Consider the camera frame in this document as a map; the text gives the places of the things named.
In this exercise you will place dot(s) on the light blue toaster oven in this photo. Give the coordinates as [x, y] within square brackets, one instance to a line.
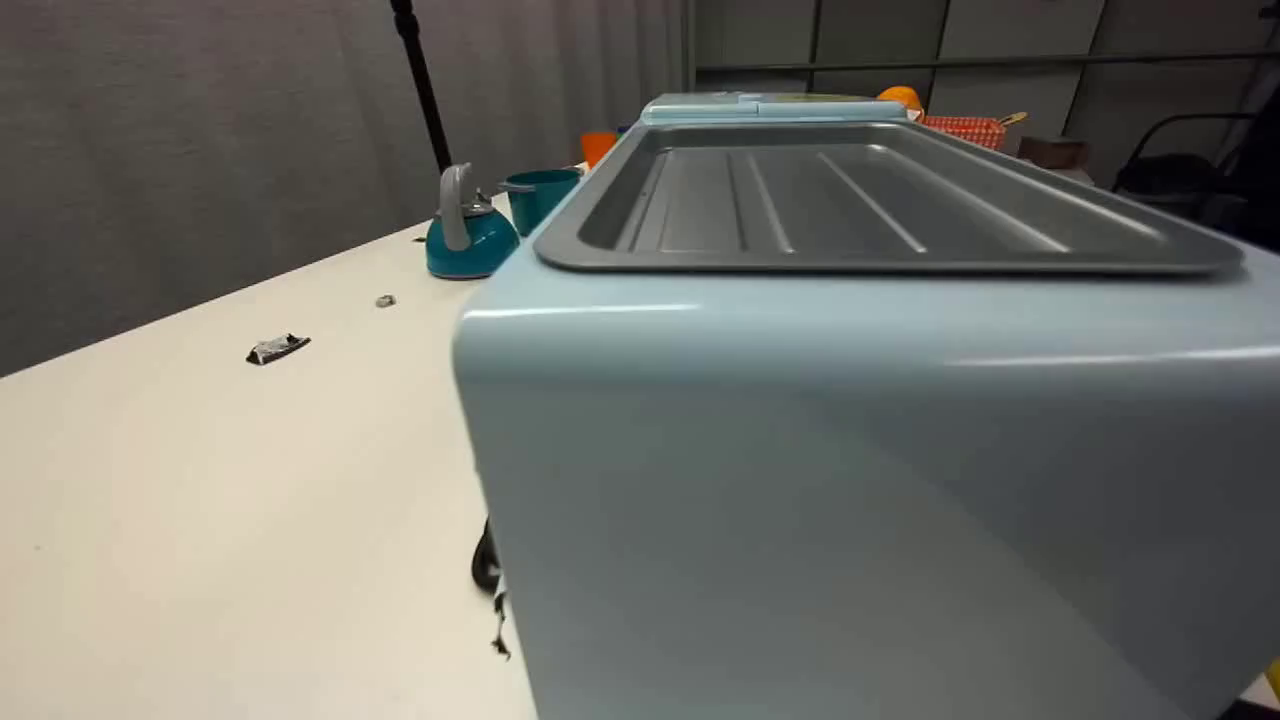
[803, 506]

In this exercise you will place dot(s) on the teal cup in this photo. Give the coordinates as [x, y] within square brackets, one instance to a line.
[538, 198]

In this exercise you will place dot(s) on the orange cup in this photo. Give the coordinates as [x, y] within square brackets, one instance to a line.
[597, 146]

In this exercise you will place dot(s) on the grey baking tray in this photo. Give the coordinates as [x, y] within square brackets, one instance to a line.
[854, 201]

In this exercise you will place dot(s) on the black tripod pole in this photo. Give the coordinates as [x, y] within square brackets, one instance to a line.
[422, 80]

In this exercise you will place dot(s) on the orange ball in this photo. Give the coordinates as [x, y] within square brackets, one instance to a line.
[900, 98]

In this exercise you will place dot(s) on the red basket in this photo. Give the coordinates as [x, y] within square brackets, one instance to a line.
[969, 130]

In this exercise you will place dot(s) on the brown bowl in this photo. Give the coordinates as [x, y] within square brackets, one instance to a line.
[1055, 155]

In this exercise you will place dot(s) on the black chair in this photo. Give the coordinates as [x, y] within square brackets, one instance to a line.
[1174, 180]

